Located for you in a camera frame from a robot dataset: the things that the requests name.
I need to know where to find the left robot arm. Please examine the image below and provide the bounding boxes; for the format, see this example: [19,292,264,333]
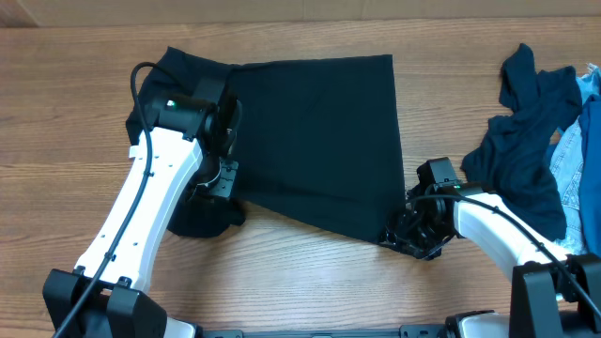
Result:
[42,77,242,337]

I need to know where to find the blue garment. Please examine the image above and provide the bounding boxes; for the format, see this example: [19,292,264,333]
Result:
[578,94,600,256]

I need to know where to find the dark navy shirt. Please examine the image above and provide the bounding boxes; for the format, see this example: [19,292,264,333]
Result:
[461,43,582,241]

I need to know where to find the light blue denim jeans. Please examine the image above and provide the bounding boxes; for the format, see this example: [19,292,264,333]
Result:
[550,64,600,254]

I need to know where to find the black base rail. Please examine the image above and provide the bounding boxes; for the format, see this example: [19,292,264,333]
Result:
[187,323,532,338]

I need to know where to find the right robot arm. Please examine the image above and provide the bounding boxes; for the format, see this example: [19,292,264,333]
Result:
[379,158,600,338]

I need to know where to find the black t-shirt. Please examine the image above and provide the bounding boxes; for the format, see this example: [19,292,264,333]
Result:
[139,48,405,243]

